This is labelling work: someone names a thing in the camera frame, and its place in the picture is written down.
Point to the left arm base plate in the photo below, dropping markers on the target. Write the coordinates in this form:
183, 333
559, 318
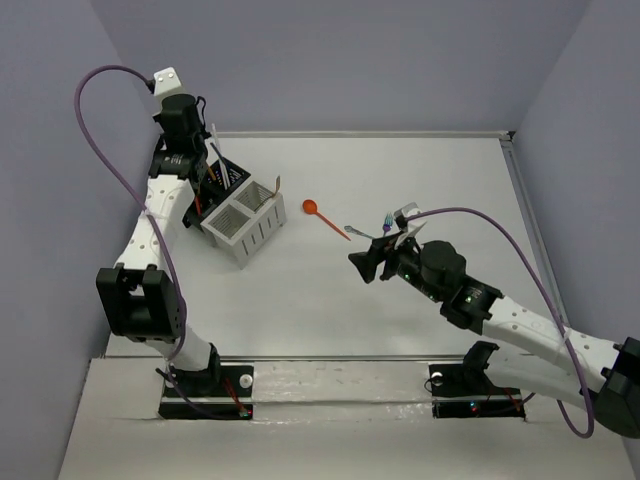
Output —
190, 395

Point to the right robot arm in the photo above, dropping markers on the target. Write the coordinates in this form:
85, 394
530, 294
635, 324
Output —
517, 349

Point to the white chopstick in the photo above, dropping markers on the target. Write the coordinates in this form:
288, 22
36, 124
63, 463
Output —
215, 137

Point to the black utensil caddy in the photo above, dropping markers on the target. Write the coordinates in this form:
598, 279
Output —
212, 195

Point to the gold metal fork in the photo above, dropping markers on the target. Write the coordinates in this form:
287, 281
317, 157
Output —
272, 195

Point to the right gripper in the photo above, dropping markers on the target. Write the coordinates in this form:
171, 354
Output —
378, 251

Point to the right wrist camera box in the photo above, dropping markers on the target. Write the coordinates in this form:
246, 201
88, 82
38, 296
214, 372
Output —
409, 222

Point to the orange plastic spoon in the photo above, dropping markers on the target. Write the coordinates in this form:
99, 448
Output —
310, 207

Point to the iridescent metal fork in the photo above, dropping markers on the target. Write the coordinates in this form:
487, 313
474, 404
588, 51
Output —
388, 223

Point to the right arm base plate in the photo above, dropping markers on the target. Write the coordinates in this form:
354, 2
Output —
475, 395

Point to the dark blue chopstick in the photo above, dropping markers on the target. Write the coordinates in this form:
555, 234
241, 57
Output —
222, 166

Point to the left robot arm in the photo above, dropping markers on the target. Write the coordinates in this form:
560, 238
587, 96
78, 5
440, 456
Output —
140, 292

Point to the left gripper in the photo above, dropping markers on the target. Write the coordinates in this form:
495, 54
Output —
201, 206

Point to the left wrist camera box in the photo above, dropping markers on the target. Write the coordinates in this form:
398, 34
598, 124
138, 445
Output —
166, 82

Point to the small silver utensil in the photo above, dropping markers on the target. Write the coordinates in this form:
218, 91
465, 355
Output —
354, 231

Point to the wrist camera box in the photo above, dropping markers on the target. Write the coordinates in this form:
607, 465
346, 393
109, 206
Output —
409, 222
166, 82

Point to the white utensil caddy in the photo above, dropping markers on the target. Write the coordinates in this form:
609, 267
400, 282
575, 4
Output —
236, 230

